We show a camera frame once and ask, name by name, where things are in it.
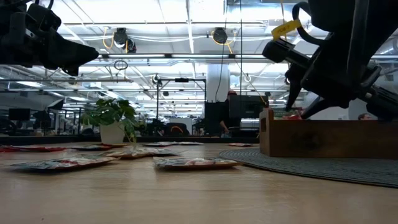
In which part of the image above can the yellow cable tag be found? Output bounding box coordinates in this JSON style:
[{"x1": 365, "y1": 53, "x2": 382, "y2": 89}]
[{"x1": 271, "y1": 19, "x2": 303, "y2": 41}]

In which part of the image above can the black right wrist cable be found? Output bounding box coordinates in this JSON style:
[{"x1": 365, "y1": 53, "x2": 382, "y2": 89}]
[{"x1": 291, "y1": 1, "x2": 326, "y2": 47}]

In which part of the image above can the long ceiling light bar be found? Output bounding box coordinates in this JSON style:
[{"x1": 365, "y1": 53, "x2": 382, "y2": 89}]
[
  {"x1": 98, "y1": 53, "x2": 290, "y2": 60},
  {"x1": 6, "y1": 88, "x2": 287, "y2": 93}
]

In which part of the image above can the wooden compartment tray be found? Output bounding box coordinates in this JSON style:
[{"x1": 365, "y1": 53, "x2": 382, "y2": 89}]
[{"x1": 259, "y1": 108, "x2": 398, "y2": 160}]

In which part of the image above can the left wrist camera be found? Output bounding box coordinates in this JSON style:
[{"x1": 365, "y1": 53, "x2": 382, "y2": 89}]
[{"x1": 25, "y1": 2, "x2": 62, "y2": 32}]

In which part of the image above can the green potted plant white pot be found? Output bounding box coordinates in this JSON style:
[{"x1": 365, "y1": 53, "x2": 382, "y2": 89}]
[{"x1": 80, "y1": 98, "x2": 147, "y2": 147}]

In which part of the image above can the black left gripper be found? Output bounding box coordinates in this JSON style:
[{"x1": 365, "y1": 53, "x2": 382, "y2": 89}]
[{"x1": 12, "y1": 23, "x2": 100, "y2": 77}]

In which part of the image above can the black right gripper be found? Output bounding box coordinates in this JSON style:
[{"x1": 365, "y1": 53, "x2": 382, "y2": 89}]
[{"x1": 262, "y1": 34, "x2": 398, "y2": 121}]

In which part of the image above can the hanging coiled cable loop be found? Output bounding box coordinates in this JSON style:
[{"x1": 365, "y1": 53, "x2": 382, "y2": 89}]
[{"x1": 113, "y1": 59, "x2": 129, "y2": 71}]

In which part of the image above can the black hanging cable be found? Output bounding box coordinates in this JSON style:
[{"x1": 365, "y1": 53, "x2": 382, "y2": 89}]
[
  {"x1": 239, "y1": 0, "x2": 243, "y2": 96},
  {"x1": 215, "y1": 18, "x2": 228, "y2": 103}
]

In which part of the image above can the small black monitor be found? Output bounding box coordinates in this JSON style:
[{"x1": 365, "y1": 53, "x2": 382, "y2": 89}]
[{"x1": 8, "y1": 108, "x2": 31, "y2": 122}]

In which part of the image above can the large black monitor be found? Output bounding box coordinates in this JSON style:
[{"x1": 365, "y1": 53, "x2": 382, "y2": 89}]
[{"x1": 229, "y1": 95, "x2": 270, "y2": 119}]

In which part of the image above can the black cabinet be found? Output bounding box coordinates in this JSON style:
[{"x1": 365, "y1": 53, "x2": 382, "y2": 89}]
[{"x1": 204, "y1": 101, "x2": 231, "y2": 137}]

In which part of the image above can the black gantry frame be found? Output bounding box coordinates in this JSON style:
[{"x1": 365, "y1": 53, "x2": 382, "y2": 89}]
[{"x1": 156, "y1": 77, "x2": 207, "y2": 121}]

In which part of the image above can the round grey woven mat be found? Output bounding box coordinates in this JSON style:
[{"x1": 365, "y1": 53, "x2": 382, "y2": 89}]
[{"x1": 218, "y1": 148, "x2": 398, "y2": 189}]

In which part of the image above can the black office chair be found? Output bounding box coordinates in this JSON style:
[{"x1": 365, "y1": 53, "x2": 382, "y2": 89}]
[{"x1": 164, "y1": 121, "x2": 191, "y2": 137}]

